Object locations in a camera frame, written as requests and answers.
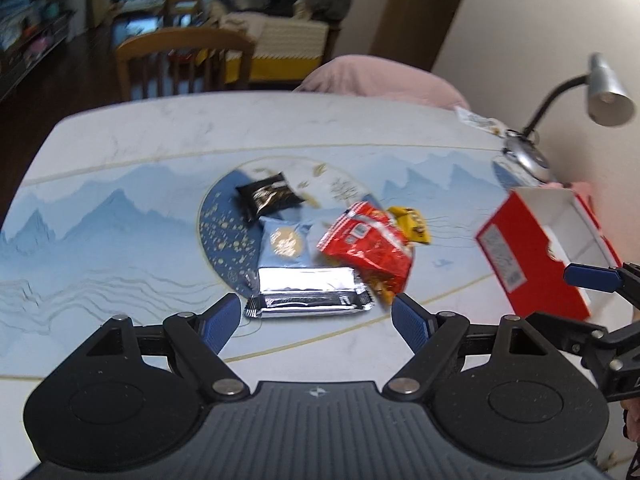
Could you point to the small clear packet on table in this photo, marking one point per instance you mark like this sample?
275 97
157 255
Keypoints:
480 121

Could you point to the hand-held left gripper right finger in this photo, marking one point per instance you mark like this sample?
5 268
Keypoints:
411 324

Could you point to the red cardboard box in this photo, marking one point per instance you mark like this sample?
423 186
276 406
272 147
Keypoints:
530 260

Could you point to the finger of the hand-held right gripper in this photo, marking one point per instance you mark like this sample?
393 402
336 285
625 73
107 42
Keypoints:
570 332
592 277

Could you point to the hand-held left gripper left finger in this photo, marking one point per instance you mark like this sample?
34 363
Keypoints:
217 322

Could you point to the person's right hand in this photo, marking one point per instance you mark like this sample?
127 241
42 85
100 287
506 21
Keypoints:
633 417

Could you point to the silver snack bar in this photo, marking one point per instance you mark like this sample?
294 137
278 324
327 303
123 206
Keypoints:
307 292

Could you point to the sofa with cream cover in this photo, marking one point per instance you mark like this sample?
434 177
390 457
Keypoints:
290 45

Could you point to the yellow snack packet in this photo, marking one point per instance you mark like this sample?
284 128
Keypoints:
410 225

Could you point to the wooden dining chair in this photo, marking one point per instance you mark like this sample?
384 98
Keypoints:
185 60

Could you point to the large red snack bag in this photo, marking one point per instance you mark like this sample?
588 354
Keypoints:
367 252

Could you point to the pink plastic bag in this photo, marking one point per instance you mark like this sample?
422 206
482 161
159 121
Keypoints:
575 190

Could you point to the silver desk lamp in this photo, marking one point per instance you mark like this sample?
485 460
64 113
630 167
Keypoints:
600 95

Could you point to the black snack packet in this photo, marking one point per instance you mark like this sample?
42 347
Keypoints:
270 197

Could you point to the light blue snack packet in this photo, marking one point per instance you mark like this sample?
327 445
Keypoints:
285 242

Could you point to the wooden door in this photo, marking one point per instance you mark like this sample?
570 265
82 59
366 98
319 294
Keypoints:
425 10

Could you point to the pink covered chair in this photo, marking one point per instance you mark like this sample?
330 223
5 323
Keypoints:
380 80

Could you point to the tv cabinet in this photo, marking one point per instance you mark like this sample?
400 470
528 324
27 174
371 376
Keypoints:
30 45

